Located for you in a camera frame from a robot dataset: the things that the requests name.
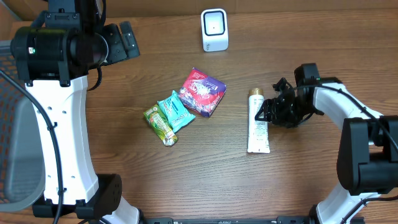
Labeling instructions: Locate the white tube gold cap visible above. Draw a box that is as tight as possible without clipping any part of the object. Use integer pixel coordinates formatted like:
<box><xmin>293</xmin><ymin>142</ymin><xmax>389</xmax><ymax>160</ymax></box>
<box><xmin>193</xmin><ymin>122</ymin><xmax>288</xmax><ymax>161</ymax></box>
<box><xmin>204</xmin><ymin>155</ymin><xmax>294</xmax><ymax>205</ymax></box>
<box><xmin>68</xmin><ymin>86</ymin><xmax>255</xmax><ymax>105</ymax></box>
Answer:
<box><xmin>247</xmin><ymin>88</ymin><xmax>271</xmax><ymax>154</ymax></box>

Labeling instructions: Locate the grey plastic basket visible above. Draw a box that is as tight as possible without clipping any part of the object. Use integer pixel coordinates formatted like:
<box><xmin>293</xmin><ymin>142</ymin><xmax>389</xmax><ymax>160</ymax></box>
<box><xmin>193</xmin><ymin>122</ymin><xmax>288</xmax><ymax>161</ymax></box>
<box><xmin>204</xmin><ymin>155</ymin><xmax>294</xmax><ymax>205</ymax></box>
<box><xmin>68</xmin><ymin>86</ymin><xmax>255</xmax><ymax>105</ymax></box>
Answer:
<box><xmin>0</xmin><ymin>40</ymin><xmax>46</xmax><ymax>213</ymax></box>

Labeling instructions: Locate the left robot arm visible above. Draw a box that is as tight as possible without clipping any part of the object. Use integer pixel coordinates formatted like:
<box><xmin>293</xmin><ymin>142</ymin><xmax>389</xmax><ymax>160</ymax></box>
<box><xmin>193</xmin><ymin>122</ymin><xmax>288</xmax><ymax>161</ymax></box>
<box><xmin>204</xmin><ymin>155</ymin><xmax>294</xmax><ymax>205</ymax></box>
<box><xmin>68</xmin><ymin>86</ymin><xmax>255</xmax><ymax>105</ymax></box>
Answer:
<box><xmin>11</xmin><ymin>1</ymin><xmax>143</xmax><ymax>224</ymax></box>

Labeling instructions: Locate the white barcode scanner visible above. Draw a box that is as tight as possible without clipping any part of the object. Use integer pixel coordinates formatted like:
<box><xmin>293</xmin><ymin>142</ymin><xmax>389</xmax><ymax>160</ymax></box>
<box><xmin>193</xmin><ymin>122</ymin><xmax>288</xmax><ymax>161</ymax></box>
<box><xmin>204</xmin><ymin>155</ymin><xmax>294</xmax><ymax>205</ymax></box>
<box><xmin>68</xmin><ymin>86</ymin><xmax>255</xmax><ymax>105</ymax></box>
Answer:
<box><xmin>201</xmin><ymin>8</ymin><xmax>229</xmax><ymax>52</ymax></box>

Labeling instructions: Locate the green noodle snack pack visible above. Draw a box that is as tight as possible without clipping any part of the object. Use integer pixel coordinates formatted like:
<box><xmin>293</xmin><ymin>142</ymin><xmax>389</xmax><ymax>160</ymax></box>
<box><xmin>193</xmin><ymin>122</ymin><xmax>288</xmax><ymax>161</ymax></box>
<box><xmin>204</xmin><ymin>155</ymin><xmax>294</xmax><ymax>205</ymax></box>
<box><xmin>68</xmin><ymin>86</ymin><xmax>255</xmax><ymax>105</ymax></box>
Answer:
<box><xmin>143</xmin><ymin>105</ymin><xmax>178</xmax><ymax>146</ymax></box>

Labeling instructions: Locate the teal wet wipes pack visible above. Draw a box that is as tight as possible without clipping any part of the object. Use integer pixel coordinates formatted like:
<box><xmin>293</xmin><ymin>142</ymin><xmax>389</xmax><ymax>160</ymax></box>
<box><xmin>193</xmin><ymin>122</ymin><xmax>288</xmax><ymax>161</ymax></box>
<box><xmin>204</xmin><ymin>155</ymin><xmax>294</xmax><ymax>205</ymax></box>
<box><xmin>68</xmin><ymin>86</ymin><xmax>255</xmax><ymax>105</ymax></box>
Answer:
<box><xmin>157</xmin><ymin>90</ymin><xmax>195</xmax><ymax>133</ymax></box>

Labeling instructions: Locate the red purple snack package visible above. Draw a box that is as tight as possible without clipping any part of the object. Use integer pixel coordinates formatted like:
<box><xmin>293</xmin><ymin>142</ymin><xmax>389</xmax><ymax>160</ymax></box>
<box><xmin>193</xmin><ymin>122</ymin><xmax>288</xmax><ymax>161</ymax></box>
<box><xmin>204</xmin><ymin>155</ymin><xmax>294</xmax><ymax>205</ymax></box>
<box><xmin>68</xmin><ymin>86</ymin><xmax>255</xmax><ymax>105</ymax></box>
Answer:
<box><xmin>178</xmin><ymin>67</ymin><xmax>226</xmax><ymax>117</ymax></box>

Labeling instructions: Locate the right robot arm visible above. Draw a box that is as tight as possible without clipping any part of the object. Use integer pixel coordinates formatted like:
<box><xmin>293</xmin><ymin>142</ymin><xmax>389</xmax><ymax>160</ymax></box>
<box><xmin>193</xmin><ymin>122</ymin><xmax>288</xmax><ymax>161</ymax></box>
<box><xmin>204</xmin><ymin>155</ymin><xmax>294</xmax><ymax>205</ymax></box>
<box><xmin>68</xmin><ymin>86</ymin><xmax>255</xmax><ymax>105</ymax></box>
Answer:
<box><xmin>252</xmin><ymin>63</ymin><xmax>397</xmax><ymax>224</ymax></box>

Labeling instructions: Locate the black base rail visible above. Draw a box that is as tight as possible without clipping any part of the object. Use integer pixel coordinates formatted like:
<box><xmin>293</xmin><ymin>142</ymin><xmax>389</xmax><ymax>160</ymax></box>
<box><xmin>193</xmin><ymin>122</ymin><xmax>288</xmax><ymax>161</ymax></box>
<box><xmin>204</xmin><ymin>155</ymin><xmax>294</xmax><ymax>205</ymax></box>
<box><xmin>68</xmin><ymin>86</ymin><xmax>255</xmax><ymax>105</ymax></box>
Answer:
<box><xmin>136</xmin><ymin>215</ymin><xmax>364</xmax><ymax>224</ymax></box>

